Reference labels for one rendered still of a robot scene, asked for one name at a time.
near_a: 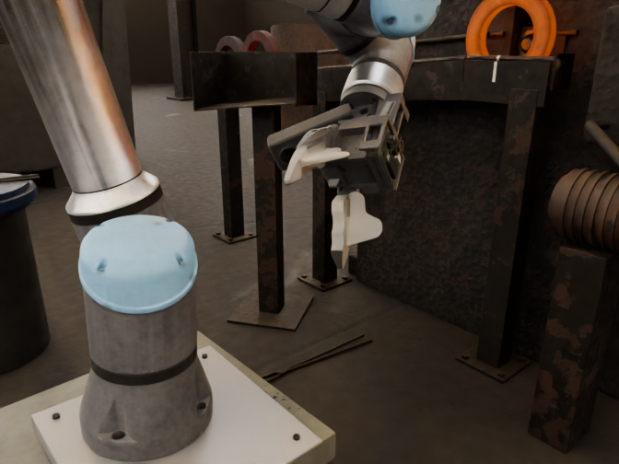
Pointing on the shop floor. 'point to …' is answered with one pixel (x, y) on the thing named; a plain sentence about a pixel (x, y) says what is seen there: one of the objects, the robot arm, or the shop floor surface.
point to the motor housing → (578, 306)
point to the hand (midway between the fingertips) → (309, 231)
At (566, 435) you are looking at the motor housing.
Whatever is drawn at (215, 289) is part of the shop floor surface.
